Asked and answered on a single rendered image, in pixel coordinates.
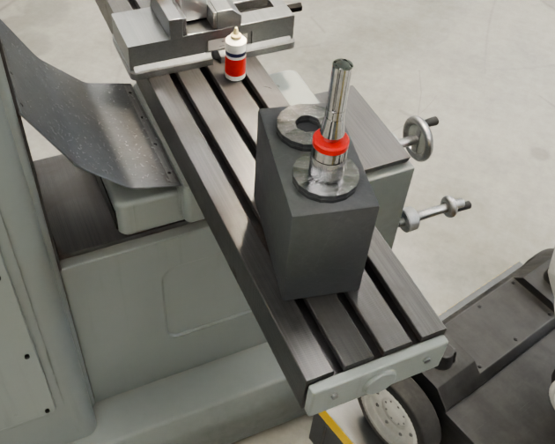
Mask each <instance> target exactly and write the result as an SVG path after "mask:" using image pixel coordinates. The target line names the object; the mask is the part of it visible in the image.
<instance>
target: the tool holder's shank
mask: <svg viewBox="0 0 555 444"><path fill-rule="evenodd" d="M352 68H353V64H352V62H351V61H349V60H347V59H343V58H339V59H336V60H335V61H334V62H333V63H332V69H331V75H330V82H329V93H328V99H327V106H326V112H325V116H324V118H323V121H322V126H321V128H320V133H321V135H322V138H323V139H324V140H325V141H326V142H328V143H332V144H333V143H337V142H338V141H339V140H340V138H342V137H343V136H344V133H345V130H344V116H345V110H346V105H347V100H348V94H349V89H350V83H351V78H352Z"/></svg>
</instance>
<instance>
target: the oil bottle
mask: <svg viewBox="0 0 555 444"><path fill-rule="evenodd" d="M246 53H247V39H246V38H245V37H244V36H243V35H241V33H239V30H238V27H237V26H236V27H235V28H234V30H233V32H232V33H231V34H230V35H228V36H227V37H226V57H225V75H226V78H227V79H229V80H231V81H240V80H242V79H243V78H244V77H245V76H246Z"/></svg>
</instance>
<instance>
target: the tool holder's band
mask: <svg viewBox="0 0 555 444"><path fill-rule="evenodd" d="M312 142H313V147H314V148H315V149H316V150H317V151H318V152H320V153H322V154H325V155H329V156H337V155H340V154H343V153H344V152H346V151H347V149H348V147H349V143H350V138H349V136H348V135H347V133H346V132H345V133H344V136H343V137H342V138H340V140H339V141H338V142H337V143H333V144H332V143H328V142H326V141H325V140H324V139H323V138H322V135H321V133H320V129H318V130H317V131H316V132H315V133H314V134H313V141H312Z"/></svg>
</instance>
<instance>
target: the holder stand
mask: <svg viewBox="0 0 555 444"><path fill-rule="evenodd" d="M326 106H327V102H326V103H316V104H297V105H293V106H288V107H269V108H261V109H259V111H258V123H257V140H256V157H255V190H254V197H255V203H256V206H257V210H258V213H259V217H260V220H261V223H262V227H263V232H264V236H265V239H266V242H267V246H268V249H269V252H270V258H271V261H272V265H273V268H274V271H275V275H276V278H277V284H278V287H279V291H280V294H281V298H282V300H296V299H302V298H308V297H314V296H321V295H327V294H333V293H339V292H350V291H357V290H358V289H359V287H360V283H361V279H362V276H363V272H364V268H365V265H366V259H367V255H368V251H369V248H370V244H371V239H372V236H373V232H374V226H375V222H376V219H377V215H378V211H379V208H380V205H379V204H378V201H377V199H376V197H375V194H374V191H373V189H372V187H371V184H370V182H369V180H368V178H367V176H366V172H365V170H364V168H363V166H362V164H361V162H360V159H359V155H358V154H357V152H356V149H355V147H354V145H353V142H352V140H351V137H350V135H349V133H348V130H347V128H346V126H345V125H344V130H345V132H346V133H347V135H348V136H349V138H350V143H349V148H348V152H347V158H346V162H345V168H344V176H343V178H342V179H341V180H340V181H338V182H336V183H333V184H322V183H320V182H317V181H315V180H314V179H312V177H311V176H310V175H309V172H308V169H309V161H310V155H311V148H312V141H313V134H314V133H315V132H316V131H317V130H318V129H320V128H321V126H322V121H323V118H324V116H325V112H326Z"/></svg>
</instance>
